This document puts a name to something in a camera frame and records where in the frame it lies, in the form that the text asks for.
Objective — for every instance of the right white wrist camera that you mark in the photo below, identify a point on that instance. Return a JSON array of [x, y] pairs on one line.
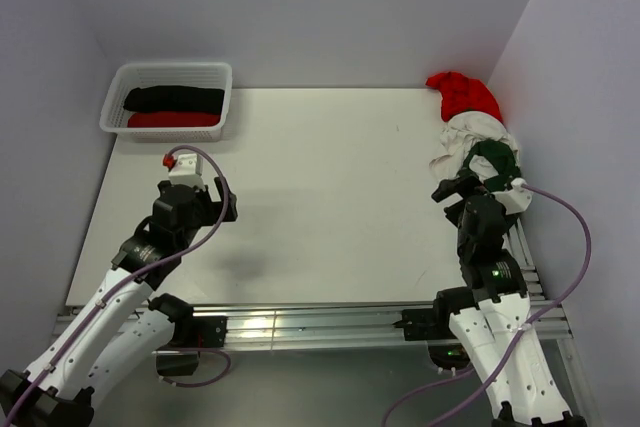
[[517, 199]]

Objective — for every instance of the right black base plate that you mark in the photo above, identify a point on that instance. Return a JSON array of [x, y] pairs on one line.
[[418, 325]]

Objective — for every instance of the aluminium frame rail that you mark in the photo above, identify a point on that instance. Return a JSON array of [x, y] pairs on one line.
[[359, 326]]

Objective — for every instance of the rolled red t shirt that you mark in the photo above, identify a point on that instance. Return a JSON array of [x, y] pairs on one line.
[[172, 119]]

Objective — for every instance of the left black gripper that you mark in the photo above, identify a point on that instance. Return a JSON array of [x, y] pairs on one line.
[[214, 208]]

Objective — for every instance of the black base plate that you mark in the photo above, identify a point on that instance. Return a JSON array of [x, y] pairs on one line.
[[210, 331], [418, 325]]

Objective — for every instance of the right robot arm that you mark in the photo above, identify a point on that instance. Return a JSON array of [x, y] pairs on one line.
[[491, 315]]

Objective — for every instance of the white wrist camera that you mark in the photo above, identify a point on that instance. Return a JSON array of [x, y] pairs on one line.
[[517, 199], [185, 169]]

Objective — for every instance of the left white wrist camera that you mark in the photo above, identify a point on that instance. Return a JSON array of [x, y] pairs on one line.
[[185, 169]]

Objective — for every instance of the crumpled red t shirt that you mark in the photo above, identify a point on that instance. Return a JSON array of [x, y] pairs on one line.
[[460, 94]]

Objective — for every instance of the white and green t shirt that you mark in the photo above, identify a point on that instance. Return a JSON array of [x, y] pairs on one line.
[[478, 144]]

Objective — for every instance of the white plastic basket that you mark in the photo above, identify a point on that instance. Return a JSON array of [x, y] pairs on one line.
[[114, 118]]

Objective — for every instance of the rolled black t shirt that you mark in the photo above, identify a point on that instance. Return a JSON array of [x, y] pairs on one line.
[[174, 98]]

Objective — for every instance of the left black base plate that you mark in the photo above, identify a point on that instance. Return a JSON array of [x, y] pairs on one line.
[[210, 331]]

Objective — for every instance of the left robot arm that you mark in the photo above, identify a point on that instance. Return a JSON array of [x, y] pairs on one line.
[[126, 319]]

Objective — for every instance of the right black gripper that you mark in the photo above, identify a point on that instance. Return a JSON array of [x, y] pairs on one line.
[[449, 186]]

